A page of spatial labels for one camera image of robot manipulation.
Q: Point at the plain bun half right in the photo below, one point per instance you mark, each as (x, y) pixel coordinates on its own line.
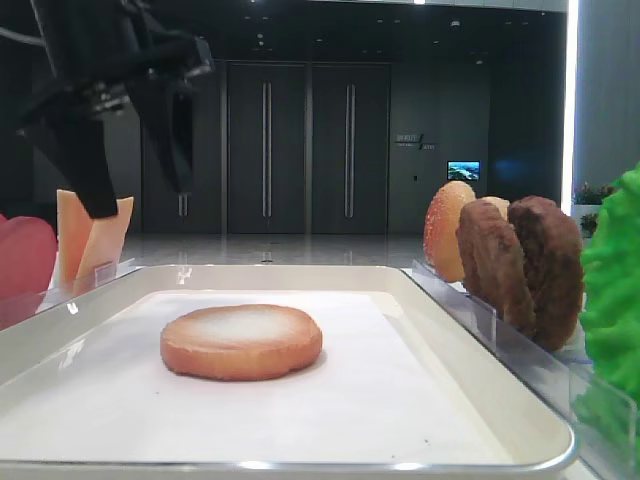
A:
(501, 204)

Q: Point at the clear left acrylic rail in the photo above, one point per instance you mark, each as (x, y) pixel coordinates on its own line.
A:
(60, 295)

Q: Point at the potted flowers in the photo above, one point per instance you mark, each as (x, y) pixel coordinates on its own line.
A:
(586, 204)

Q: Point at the white rectangular metal tray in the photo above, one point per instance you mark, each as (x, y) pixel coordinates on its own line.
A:
(401, 390)

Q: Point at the clear right acrylic rail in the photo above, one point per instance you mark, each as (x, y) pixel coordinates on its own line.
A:
(530, 350)

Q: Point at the small wall screen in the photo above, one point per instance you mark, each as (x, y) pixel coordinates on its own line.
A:
(463, 170)

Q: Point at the tan bun slice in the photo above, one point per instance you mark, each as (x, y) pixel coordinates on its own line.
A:
(249, 342)

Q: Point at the orange cheese slice outer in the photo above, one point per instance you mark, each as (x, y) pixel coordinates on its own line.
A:
(74, 227)

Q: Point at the clear acrylic rail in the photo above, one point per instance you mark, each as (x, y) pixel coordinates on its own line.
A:
(530, 350)
(60, 295)

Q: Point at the orange cheese slice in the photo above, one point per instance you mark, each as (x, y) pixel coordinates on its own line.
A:
(74, 227)
(102, 253)

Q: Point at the dark brown meat patty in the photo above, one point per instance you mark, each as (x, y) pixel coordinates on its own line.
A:
(552, 245)

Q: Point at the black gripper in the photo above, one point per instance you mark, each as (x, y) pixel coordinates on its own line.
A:
(95, 48)

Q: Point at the red tomato slice outer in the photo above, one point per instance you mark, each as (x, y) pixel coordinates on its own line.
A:
(28, 254)

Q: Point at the orange cheese slice inner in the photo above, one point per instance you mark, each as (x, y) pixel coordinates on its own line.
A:
(102, 253)

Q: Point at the light brown meat patty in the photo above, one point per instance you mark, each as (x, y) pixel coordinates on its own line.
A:
(493, 264)

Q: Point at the green lettuce leaf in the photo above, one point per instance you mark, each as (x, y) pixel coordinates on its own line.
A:
(611, 320)

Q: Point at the sesame bun top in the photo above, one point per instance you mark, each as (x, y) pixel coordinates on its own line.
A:
(441, 222)

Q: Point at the dark double door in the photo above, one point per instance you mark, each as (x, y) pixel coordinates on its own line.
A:
(276, 148)

